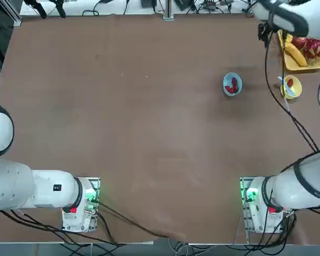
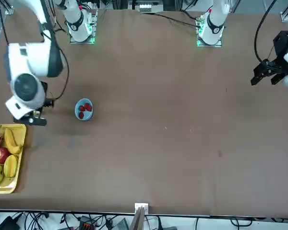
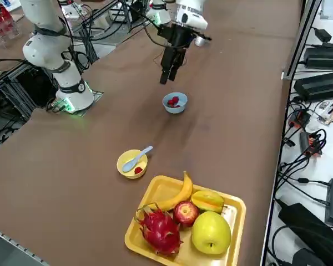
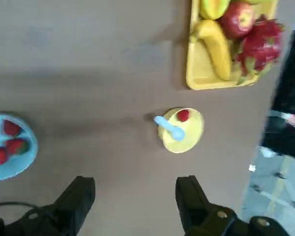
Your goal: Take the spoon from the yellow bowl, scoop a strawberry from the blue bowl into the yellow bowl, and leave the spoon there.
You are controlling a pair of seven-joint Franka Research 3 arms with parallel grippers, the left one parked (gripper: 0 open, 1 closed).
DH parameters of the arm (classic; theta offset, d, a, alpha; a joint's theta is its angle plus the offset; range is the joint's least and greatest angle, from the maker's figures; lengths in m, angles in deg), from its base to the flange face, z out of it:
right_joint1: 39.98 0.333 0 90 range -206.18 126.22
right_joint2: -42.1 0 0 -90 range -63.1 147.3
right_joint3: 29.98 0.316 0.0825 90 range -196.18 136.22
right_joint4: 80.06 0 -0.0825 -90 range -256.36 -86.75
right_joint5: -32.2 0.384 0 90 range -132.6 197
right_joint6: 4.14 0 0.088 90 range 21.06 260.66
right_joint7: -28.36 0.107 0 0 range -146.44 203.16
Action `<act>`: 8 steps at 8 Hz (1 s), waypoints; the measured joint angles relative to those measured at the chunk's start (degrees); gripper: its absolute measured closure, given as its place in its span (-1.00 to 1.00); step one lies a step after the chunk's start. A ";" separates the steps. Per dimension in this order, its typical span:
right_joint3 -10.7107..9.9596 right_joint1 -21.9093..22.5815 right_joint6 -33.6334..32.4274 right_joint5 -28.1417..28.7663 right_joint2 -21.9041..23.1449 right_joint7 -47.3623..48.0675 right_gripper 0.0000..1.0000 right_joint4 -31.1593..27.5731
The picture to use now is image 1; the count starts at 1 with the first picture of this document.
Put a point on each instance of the aluminium corner rail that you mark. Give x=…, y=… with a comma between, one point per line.
x=17, y=16

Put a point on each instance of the black tripod leg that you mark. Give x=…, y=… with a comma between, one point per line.
x=60, y=9
x=40, y=9

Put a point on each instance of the aluminium profile post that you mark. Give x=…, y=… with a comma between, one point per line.
x=168, y=10

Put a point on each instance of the black box with orange ports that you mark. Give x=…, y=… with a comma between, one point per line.
x=210, y=3

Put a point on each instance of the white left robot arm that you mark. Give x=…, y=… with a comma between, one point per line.
x=10, y=184

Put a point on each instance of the yellow bowl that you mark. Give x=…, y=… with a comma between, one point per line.
x=297, y=89

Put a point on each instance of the black power adapter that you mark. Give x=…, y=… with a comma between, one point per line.
x=185, y=4

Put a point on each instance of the red dragon fruit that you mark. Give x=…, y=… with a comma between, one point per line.
x=314, y=46

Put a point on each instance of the yellow tray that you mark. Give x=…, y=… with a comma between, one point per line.
x=290, y=66

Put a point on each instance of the red apple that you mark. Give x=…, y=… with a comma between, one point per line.
x=299, y=42

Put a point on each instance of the light blue bowl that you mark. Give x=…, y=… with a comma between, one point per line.
x=225, y=90

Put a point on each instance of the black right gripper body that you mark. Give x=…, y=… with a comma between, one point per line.
x=264, y=32

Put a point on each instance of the yellow banana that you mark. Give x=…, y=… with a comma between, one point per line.
x=296, y=54

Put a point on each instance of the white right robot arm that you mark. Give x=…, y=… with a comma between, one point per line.
x=290, y=192

